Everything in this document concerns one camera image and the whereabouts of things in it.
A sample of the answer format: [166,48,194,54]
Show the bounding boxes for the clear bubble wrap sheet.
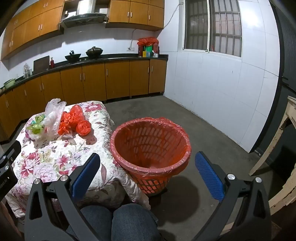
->
[44,98,67,139]

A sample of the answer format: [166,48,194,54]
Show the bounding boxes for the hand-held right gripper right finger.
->
[193,151,271,241]

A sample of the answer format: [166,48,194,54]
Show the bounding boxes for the green wrapper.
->
[26,115,48,134]

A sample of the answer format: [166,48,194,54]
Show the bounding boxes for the white power cable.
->
[130,28,138,49]

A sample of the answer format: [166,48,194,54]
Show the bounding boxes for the person's leg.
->
[66,205,115,241]
[112,204,162,241]

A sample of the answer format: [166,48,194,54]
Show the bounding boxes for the dark grey door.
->
[250,0,296,167]

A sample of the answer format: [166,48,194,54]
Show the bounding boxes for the barred window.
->
[182,0,243,60]

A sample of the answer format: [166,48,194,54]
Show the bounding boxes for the wooden base cabinets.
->
[0,59,167,142]

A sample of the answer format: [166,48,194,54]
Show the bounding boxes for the red bag over bottles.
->
[137,37,159,47]

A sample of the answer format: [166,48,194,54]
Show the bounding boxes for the person's left leg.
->
[66,205,115,241]

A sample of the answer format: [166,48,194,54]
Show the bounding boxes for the black pot with lid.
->
[86,46,104,58]

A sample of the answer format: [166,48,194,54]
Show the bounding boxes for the clear plastic bag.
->
[25,126,48,142]

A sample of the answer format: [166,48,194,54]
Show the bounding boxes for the red plastic basket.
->
[110,118,192,196]

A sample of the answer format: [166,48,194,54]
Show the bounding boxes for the small red plastic bag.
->
[76,120,92,136]

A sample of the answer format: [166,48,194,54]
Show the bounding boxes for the wooden wall cabinets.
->
[1,0,165,61]

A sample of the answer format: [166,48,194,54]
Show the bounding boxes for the black countertop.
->
[0,54,169,94]

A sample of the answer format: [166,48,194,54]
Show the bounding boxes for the black wok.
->
[65,51,82,62]

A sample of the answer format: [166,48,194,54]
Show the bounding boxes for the dark cutting board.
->
[33,56,50,74]

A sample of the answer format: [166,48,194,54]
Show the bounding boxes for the white painted wooden frame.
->
[248,96,296,216]

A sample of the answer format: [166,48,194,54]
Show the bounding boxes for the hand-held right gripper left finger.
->
[24,152,101,241]

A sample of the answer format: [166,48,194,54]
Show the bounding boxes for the steel range hood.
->
[60,0,109,29]

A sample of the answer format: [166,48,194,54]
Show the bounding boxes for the large red plastic bag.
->
[58,105,84,136]

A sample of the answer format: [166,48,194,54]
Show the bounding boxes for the person's right leg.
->
[112,204,162,241]

